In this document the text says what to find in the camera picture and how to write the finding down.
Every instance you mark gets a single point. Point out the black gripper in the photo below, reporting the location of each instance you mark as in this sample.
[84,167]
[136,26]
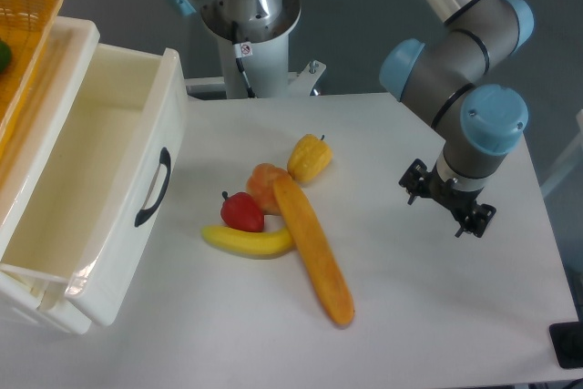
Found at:
[472,217]

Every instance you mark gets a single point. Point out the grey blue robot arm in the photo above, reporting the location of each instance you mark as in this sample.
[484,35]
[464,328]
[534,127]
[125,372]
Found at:
[480,124]

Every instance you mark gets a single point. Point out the long orange bread loaf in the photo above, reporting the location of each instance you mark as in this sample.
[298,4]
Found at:
[317,256]

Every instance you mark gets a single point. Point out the round orange bread roll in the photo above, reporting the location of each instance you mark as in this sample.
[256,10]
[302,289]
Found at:
[259,187]

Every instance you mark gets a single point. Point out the yellow bell pepper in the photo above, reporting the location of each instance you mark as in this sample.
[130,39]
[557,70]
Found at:
[310,156]

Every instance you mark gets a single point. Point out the black device at edge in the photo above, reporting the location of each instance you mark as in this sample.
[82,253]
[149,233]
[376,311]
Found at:
[566,338]

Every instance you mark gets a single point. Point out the yellow banana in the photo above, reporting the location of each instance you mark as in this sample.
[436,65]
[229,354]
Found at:
[248,244]

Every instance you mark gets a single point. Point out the white plastic drawer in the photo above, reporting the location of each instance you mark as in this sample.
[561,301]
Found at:
[78,226]

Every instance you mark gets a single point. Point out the orange plastic basket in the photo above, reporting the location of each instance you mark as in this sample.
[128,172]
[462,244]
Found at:
[25,27]

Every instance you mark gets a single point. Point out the green fruit in basket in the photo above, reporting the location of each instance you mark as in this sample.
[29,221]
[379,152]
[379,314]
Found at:
[5,55]

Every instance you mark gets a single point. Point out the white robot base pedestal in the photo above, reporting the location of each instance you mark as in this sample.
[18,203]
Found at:
[253,40]

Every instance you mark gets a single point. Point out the black drawer handle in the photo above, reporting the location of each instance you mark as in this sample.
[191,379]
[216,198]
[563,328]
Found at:
[157,189]

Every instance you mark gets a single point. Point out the white drawer cabinet frame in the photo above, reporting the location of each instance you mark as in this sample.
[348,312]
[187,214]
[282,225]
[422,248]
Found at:
[28,297]

